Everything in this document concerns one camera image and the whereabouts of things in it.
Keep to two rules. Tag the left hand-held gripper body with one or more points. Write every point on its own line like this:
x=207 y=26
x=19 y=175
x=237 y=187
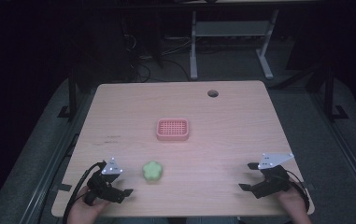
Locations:
x=99 y=186

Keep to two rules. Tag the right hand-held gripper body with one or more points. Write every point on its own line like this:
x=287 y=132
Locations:
x=273 y=182

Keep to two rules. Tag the green flower-shaped soap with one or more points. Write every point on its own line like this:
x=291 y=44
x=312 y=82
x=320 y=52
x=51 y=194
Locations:
x=152 y=171

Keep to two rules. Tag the pink slotted soap dish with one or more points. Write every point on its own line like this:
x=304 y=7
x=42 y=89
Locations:
x=172 y=129

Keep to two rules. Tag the person's left hand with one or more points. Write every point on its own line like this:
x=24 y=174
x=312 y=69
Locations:
x=80 y=211

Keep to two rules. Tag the person's right hand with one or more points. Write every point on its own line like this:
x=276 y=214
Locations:
x=294 y=205

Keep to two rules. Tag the black metal stand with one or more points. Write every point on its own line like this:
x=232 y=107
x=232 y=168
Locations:
x=72 y=93
x=330 y=93

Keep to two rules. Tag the grey metal floor rail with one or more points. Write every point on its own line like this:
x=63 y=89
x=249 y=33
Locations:
x=51 y=161
x=347 y=146

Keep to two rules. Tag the white metal desk frame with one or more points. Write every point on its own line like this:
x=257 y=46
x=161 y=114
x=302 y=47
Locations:
x=228 y=28

